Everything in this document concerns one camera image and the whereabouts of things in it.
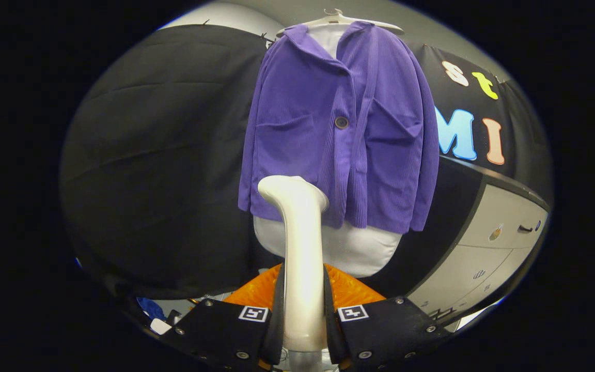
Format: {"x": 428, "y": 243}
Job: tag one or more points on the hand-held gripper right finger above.
{"x": 331, "y": 330}

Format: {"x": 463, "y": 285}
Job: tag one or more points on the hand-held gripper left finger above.
{"x": 277, "y": 330}

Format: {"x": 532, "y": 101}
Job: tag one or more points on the white garment steamer head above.
{"x": 305, "y": 258}

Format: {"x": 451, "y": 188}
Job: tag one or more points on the white clothes hanger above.
{"x": 339, "y": 19}

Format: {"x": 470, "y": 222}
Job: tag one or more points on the small white object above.
{"x": 160, "y": 326}

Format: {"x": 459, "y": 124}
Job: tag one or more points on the small blue object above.
{"x": 150, "y": 308}

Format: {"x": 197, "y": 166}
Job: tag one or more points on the grey cabinet with dark top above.
{"x": 494, "y": 258}

